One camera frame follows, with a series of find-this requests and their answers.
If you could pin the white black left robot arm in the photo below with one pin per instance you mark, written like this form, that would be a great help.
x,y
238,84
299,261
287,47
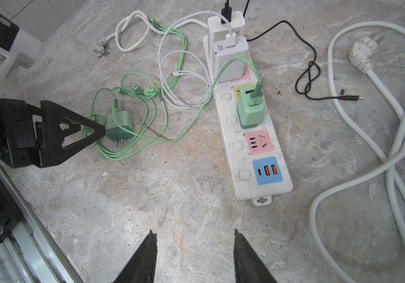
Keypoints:
x,y
18,48

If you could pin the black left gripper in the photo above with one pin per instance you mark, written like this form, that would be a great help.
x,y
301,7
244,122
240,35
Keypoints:
x,y
23,144

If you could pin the white cube charger black plug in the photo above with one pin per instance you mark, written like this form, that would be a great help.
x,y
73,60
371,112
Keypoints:
x,y
218,28

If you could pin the light green charger block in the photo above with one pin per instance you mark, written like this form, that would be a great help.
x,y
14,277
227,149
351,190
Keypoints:
x,y
119,127

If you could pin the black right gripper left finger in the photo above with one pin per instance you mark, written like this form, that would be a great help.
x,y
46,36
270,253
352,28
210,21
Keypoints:
x,y
141,267

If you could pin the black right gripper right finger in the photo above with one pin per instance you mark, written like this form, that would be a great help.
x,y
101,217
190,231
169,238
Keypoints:
x,y
248,267

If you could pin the white square charger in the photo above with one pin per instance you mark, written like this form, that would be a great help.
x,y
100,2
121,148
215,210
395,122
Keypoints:
x,y
222,55

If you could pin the light green cube charger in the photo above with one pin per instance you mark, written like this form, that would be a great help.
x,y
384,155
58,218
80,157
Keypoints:
x,y
250,106

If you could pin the white multicolour power strip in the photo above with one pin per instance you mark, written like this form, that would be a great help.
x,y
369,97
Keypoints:
x,y
254,156

